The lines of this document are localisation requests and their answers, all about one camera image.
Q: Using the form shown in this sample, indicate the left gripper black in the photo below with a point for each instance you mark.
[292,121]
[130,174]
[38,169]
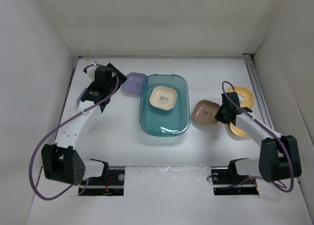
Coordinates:
[122,78]

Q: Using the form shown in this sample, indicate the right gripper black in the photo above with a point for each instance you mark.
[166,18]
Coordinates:
[220,117]

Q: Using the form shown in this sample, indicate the brown square plate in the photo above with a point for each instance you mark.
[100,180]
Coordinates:
[204,112]

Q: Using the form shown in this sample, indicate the cream plate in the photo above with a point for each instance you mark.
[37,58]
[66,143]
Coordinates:
[163,98]

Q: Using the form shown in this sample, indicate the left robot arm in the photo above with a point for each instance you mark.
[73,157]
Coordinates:
[61,161]

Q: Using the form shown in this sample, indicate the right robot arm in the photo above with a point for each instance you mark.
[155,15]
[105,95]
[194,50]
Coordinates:
[279,155]

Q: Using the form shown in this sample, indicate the teal transparent plastic bin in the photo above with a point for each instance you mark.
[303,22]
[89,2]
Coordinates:
[165,123]

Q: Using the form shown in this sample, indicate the yellow plate far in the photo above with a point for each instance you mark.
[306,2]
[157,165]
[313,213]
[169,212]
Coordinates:
[245,96]

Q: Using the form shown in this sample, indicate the yellow plate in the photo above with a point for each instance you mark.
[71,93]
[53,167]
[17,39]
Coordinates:
[237,131]
[245,96]

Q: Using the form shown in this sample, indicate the yellow plate near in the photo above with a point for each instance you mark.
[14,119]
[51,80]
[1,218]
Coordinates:
[237,131]

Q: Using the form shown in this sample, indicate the purple square plate right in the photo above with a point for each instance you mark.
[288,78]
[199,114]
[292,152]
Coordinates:
[133,84]

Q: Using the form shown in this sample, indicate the purple square plate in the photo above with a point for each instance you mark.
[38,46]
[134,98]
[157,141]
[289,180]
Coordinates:
[80,96]
[133,84]

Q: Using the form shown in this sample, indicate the purple square plate left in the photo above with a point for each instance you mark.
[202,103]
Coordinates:
[80,96]

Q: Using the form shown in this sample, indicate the aluminium rail right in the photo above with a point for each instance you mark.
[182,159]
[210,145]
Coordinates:
[257,90]

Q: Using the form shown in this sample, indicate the front mounting rail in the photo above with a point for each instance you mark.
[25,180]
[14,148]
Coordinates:
[190,181]

